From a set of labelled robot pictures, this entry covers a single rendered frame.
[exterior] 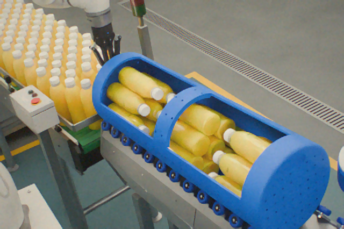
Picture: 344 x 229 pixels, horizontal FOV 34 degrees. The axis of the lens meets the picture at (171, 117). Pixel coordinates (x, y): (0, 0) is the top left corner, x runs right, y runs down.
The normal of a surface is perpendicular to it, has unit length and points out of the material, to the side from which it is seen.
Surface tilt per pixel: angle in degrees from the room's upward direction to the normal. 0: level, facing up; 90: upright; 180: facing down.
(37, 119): 90
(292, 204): 90
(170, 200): 70
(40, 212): 5
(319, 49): 0
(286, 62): 0
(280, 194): 90
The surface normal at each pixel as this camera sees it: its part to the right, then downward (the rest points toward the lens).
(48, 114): 0.59, 0.36
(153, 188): -0.80, 0.13
